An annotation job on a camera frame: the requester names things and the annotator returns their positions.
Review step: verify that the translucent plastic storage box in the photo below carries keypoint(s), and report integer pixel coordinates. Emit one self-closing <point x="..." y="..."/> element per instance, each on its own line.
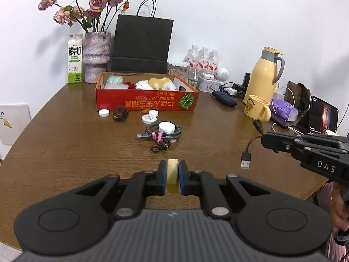
<point x="116" y="86"/>

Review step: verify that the small white round cap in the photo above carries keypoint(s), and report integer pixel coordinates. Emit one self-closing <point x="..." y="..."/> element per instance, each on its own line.
<point x="103" y="112"/>

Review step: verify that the left water bottle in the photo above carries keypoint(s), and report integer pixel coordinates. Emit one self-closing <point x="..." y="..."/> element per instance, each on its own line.
<point x="193" y="56"/>

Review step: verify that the water bottle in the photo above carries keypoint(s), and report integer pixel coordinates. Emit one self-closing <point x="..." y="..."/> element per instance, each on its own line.
<point x="193" y="56"/>
<point x="203" y="58"/>
<point x="213" y="61"/>

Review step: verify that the person's right hand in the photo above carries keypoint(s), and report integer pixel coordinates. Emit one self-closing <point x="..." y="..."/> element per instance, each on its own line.
<point x="338" y="209"/>

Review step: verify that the braided cable pink tie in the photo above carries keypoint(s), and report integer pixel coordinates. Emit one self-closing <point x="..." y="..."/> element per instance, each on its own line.
<point x="162" y="142"/>

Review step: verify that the dark glass ring dish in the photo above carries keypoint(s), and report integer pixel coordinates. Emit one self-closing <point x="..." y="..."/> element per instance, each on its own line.
<point x="120" y="114"/>

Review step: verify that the iridescent green glitter ball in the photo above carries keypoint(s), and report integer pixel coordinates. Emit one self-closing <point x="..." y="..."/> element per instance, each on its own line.
<point x="114" y="79"/>

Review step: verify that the clear drinking glass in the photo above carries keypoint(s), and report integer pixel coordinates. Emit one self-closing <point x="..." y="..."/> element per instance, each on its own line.
<point x="195" y="77"/>

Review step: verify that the white charger adapter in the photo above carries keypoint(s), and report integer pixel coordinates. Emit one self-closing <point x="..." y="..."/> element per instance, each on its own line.
<point x="230" y="91"/>

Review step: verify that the white round gadget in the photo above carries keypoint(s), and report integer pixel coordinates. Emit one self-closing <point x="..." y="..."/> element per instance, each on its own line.
<point x="222" y="74"/>

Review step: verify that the large white ribbed cap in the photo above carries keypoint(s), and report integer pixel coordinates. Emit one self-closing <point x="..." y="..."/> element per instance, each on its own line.
<point x="167" y="127"/>

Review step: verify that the crumpled white tissue ball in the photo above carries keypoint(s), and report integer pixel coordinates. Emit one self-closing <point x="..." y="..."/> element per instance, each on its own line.
<point x="143" y="85"/>

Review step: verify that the white printed tin box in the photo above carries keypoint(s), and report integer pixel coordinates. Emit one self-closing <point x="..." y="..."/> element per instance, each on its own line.
<point x="208" y="83"/>

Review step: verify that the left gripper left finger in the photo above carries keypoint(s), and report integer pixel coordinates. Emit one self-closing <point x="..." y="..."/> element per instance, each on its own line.
<point x="128" y="197"/>

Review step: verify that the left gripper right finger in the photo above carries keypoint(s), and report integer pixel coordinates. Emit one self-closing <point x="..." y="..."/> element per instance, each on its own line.
<point x="218" y="198"/>

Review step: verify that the yellow white plush toy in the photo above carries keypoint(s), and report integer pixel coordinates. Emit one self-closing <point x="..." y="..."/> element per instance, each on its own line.
<point x="163" y="84"/>

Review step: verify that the red cardboard pumpkin box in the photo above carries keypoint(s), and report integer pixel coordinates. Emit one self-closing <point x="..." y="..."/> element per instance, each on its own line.
<point x="184" y="99"/>

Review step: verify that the yellow thermos jug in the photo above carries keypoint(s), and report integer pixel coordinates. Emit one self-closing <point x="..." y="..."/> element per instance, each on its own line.
<point x="265" y="74"/>

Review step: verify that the right water bottle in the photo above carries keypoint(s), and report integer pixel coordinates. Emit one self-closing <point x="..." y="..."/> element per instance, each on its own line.
<point x="213" y="61"/>

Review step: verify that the black glasses case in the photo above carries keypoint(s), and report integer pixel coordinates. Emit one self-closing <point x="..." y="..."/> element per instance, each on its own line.
<point x="224" y="99"/>

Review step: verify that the white round tin lid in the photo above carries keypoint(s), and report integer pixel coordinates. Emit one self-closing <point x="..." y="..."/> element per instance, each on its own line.
<point x="148" y="119"/>

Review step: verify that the yellow ceramic mug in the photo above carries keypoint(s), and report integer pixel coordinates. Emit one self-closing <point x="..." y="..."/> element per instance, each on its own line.
<point x="257" y="108"/>

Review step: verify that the black paper shopping bag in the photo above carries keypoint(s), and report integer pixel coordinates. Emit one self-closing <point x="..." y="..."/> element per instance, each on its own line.
<point x="141" y="44"/>

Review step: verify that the purple marbled flower vase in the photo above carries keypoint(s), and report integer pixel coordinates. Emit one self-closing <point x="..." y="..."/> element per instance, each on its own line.
<point x="96" y="55"/>

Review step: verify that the clear container white lid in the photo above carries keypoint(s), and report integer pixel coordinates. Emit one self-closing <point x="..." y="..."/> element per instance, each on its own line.
<point x="179" y="69"/>

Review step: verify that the red fabric rose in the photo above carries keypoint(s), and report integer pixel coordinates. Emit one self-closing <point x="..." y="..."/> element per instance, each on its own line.
<point x="130" y="85"/>

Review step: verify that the dried pink rose bouquet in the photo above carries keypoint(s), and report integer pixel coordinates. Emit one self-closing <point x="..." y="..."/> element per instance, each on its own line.
<point x="92" y="15"/>

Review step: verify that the green white milk carton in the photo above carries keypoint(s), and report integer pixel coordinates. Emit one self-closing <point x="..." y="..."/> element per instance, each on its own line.
<point x="74" y="58"/>

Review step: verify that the middle water bottle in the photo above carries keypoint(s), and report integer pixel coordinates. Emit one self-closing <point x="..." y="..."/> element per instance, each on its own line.
<point x="203" y="58"/>

